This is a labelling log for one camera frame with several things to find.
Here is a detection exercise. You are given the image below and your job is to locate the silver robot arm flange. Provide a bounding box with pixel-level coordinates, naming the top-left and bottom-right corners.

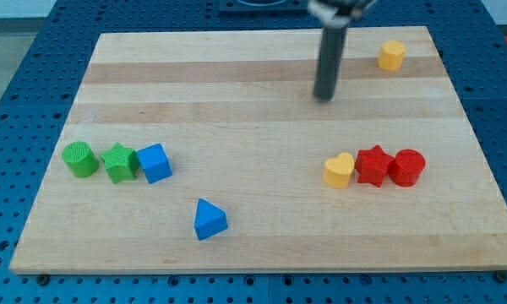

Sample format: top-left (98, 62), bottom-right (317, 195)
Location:
top-left (307, 0), bottom-right (378, 29)

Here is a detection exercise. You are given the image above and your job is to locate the yellow hexagon block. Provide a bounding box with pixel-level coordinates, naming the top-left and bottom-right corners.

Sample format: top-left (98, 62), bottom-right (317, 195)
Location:
top-left (377, 41), bottom-right (406, 72)

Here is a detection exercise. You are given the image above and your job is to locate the wooden board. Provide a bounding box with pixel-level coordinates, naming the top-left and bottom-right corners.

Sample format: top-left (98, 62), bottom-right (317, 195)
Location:
top-left (10, 26), bottom-right (507, 274)

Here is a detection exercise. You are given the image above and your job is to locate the black cylindrical pointer tool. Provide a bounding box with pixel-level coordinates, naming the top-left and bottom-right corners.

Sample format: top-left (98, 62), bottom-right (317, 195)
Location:
top-left (313, 26), bottom-right (348, 101)

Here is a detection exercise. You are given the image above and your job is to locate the red star block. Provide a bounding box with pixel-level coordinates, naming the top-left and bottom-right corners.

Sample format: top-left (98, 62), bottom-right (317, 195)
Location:
top-left (354, 144), bottom-right (395, 187)

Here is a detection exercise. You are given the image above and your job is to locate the green star block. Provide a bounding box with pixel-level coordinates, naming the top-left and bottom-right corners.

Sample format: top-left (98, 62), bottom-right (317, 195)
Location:
top-left (101, 142), bottom-right (140, 184)

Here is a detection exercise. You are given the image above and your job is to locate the blue triangle block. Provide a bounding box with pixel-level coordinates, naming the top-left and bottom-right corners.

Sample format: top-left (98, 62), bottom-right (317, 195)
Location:
top-left (194, 198), bottom-right (228, 241)

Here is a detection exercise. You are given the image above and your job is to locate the blue cube block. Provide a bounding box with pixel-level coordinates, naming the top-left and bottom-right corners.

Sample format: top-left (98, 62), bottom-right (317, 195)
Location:
top-left (137, 144), bottom-right (172, 183)

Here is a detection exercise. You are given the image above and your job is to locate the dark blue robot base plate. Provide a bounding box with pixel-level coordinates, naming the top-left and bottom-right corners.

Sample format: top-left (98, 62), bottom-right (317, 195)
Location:
top-left (217, 0), bottom-right (308, 15)

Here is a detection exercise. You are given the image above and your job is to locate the red cylinder block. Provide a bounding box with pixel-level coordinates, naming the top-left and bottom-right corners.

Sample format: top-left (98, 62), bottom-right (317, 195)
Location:
top-left (389, 149), bottom-right (426, 187)

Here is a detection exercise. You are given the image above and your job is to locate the green cylinder block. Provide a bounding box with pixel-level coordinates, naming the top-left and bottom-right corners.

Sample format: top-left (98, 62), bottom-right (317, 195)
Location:
top-left (62, 141), bottom-right (99, 178)

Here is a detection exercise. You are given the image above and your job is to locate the yellow heart block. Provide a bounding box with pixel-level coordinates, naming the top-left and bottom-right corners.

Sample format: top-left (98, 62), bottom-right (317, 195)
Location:
top-left (322, 153), bottom-right (355, 188)

